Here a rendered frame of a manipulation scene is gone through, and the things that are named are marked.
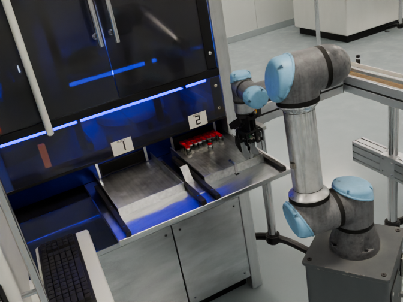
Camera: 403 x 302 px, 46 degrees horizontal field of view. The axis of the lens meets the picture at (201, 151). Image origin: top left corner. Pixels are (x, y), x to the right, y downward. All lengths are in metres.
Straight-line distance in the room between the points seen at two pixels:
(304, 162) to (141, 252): 1.07
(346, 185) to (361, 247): 0.20
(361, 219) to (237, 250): 1.07
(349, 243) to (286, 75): 0.57
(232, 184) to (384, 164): 1.06
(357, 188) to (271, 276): 1.34
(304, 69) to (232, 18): 6.16
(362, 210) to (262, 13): 6.34
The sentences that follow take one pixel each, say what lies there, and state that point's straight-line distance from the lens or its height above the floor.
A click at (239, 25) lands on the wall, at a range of 7.44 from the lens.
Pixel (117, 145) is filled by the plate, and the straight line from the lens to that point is 1.92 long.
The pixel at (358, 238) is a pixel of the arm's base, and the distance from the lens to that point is 1.51.
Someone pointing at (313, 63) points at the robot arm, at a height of 1.41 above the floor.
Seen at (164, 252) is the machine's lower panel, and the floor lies 0.46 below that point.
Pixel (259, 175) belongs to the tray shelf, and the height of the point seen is 0.88.
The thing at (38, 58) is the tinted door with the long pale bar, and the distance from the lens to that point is 1.78.
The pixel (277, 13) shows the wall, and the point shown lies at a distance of 7.79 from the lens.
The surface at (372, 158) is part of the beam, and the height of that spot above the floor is 0.50.
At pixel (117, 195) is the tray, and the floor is 0.88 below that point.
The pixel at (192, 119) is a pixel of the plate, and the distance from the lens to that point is 2.01.
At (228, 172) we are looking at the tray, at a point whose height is 0.90.
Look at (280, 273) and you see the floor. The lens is 2.70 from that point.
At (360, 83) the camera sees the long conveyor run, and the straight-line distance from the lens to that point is 2.52.
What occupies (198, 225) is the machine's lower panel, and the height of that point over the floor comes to 0.52.
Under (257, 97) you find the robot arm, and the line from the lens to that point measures 1.60.
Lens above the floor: 1.78
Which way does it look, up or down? 26 degrees down
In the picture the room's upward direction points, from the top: 11 degrees counter-clockwise
